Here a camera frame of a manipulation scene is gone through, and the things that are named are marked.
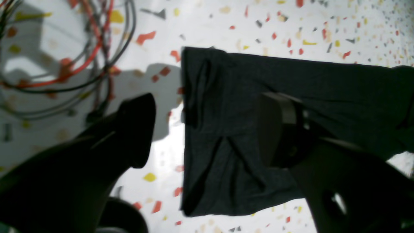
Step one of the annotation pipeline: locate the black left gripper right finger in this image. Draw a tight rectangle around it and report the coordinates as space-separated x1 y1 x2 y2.
257 92 413 233

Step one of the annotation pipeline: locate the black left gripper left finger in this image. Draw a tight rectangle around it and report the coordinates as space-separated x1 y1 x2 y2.
1 93 156 233

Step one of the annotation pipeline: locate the dark grey T-shirt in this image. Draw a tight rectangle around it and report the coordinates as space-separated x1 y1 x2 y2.
181 47 414 217

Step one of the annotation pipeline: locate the black cylinder tube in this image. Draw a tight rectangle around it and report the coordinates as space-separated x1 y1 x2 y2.
95 197 149 233

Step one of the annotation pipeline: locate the red and black wire bundle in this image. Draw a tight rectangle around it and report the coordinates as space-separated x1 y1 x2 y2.
0 0 136 123

